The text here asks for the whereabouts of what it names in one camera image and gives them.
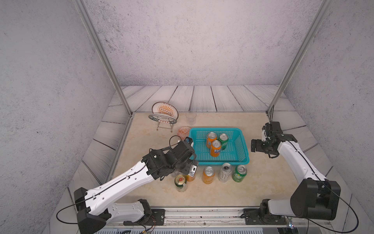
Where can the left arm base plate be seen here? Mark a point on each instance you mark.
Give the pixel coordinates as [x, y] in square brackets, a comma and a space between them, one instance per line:
[156, 217]

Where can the orange can front row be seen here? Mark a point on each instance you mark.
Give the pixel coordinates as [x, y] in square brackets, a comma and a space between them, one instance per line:
[208, 175]

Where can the upright sunburst plate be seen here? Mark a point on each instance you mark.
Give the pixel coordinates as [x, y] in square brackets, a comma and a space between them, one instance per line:
[166, 109]

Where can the orange Fanta can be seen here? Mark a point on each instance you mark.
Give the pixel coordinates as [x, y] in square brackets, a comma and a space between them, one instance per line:
[215, 148]

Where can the left aluminium frame post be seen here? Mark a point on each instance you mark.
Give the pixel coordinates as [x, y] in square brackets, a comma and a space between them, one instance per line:
[101, 52]

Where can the orange can back row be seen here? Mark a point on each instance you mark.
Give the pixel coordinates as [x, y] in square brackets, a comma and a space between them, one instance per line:
[211, 137]

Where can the orange soda can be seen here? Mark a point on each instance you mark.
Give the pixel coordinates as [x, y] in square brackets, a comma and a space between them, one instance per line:
[190, 178]

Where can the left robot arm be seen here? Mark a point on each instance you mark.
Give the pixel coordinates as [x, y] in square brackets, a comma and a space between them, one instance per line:
[98, 207]

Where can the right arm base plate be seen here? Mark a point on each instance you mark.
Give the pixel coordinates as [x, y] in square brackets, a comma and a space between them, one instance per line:
[259, 217]

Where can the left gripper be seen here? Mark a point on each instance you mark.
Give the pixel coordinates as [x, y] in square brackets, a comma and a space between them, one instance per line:
[192, 171]

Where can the orange patterned bowl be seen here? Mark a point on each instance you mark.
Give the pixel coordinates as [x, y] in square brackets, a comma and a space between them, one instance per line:
[183, 132]

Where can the green rimmed plate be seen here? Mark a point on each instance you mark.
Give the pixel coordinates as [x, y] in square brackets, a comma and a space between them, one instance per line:
[162, 118]

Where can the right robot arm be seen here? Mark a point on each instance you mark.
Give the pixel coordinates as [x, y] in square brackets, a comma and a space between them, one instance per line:
[316, 197]

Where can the teal plastic basket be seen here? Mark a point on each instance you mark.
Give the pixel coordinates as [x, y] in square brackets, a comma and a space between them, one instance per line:
[236, 152]

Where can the orange can row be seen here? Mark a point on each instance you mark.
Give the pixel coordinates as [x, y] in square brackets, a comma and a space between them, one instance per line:
[211, 137]
[208, 175]

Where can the aluminium frame post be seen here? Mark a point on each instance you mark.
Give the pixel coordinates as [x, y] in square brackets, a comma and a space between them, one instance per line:
[101, 52]
[310, 34]

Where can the green Sprite can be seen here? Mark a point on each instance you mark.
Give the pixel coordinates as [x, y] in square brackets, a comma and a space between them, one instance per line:
[239, 173]

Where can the clear glass cup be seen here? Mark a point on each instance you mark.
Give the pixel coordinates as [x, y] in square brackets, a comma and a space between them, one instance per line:
[191, 117]

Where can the right aluminium frame post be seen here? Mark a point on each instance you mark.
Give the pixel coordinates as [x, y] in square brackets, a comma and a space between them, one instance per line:
[310, 34]

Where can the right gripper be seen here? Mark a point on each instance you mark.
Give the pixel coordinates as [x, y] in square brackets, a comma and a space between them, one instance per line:
[258, 147]

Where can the aluminium front rail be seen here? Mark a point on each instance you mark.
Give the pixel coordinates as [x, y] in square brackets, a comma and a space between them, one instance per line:
[207, 216]

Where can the green white can front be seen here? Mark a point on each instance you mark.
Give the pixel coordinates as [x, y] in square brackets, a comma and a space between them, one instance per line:
[180, 183]

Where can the metal wire plate stand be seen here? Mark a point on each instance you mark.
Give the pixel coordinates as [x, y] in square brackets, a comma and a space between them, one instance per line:
[165, 125]

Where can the green can back row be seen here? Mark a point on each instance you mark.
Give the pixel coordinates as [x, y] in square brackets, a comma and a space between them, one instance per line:
[223, 138]

